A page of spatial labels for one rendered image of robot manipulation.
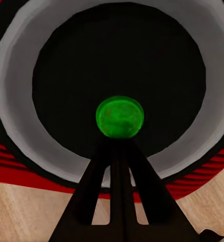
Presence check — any radio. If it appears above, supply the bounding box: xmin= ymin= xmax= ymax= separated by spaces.
xmin=0 ymin=0 xmax=224 ymax=204

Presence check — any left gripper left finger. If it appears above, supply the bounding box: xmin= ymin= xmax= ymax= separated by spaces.
xmin=48 ymin=137 xmax=125 ymax=242

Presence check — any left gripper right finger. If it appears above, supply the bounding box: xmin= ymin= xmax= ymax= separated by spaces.
xmin=118 ymin=138 xmax=202 ymax=242

